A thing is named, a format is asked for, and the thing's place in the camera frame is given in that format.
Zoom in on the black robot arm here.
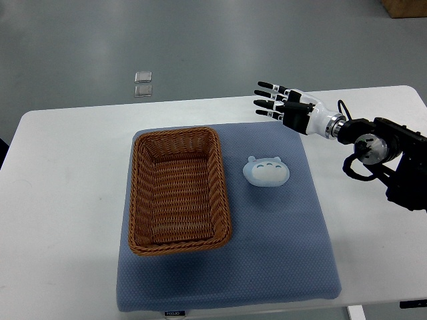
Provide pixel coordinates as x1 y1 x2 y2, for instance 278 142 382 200
254 81 426 211

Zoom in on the blue quilted mat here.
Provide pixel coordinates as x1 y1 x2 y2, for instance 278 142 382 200
116 121 341 312

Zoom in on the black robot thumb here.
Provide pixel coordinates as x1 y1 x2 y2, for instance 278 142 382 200
278 101 314 114

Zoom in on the blue white plush toy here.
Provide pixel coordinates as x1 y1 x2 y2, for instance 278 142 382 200
242 156 290 187

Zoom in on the brown cardboard box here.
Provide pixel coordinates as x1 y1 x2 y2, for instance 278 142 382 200
380 0 426 19

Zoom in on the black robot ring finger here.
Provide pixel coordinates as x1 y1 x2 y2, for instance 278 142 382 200
254 99 284 109

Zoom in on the brown wicker basket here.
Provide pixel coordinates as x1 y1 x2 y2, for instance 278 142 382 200
128 127 232 256

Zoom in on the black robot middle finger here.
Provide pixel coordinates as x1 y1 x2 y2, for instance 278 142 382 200
254 90 288 100

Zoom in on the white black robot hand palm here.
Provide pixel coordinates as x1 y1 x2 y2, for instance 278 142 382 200
282 89 346 139

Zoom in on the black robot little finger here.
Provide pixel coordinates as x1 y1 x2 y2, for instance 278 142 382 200
256 109 284 121

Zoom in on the white table leg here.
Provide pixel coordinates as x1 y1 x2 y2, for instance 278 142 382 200
347 305 366 320

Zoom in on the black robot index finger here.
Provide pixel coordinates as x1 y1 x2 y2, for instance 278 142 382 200
258 81 289 94

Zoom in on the upper silver floor plate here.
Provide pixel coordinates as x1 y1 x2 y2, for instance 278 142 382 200
134 71 152 83

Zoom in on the black table control panel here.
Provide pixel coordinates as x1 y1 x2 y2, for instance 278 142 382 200
400 299 427 309

